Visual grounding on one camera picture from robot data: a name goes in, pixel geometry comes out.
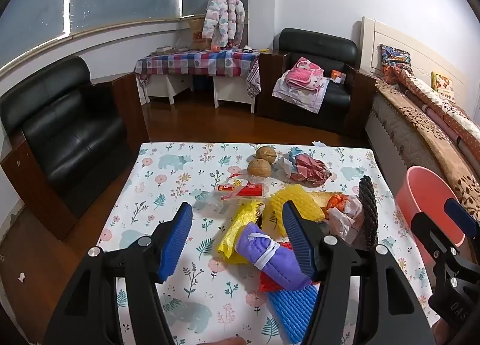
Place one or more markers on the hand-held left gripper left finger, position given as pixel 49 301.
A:
pixel 174 243

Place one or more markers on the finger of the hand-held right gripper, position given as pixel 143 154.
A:
pixel 431 238
pixel 461 217

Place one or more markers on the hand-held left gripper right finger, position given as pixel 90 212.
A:
pixel 296 232

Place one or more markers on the purple face mask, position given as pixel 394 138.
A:
pixel 270 255

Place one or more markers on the pink plastic bucket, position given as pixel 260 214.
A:
pixel 420 195

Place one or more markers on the yellow plastic bag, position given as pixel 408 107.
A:
pixel 240 232

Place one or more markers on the red snack wrapper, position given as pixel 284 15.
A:
pixel 245 190

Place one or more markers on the yellow foam net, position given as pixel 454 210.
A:
pixel 290 198

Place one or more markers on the white crumpled plastic bag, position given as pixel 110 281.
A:
pixel 347 222

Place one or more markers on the floral bear tablecloth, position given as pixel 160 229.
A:
pixel 180 180

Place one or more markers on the crumpled red paper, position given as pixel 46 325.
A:
pixel 311 169

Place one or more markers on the black foam net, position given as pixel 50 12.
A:
pixel 369 210

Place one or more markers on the brown walnut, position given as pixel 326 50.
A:
pixel 258 168
pixel 266 153

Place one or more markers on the blue foam net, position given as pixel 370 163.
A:
pixel 296 307

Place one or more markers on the blue white crumpled wrapper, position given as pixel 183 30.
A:
pixel 294 153

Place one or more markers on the brown floral blanket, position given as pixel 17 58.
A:
pixel 431 135

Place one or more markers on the bed with white headboard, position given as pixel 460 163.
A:
pixel 386 123

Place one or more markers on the pale printed cloth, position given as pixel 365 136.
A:
pixel 300 99

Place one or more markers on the yellow floral pillow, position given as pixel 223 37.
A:
pixel 442 84

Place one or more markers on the white desk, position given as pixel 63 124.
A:
pixel 232 92

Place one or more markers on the pink blanket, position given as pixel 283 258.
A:
pixel 303 73

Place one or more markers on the small orange box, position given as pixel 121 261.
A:
pixel 337 75

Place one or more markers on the black leather sofa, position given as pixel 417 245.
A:
pixel 63 123

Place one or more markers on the colourful printed pillow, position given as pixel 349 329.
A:
pixel 393 54

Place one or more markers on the checked tablecloth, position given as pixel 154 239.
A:
pixel 198 62

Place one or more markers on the black leather armchair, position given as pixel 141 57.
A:
pixel 318 45

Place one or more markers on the beige flat box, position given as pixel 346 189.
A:
pixel 163 49

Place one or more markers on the small orange fruit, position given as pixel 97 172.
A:
pixel 215 47

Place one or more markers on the brown paper bag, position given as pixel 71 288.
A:
pixel 197 33

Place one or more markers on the pink puffer jacket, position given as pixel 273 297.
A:
pixel 225 11

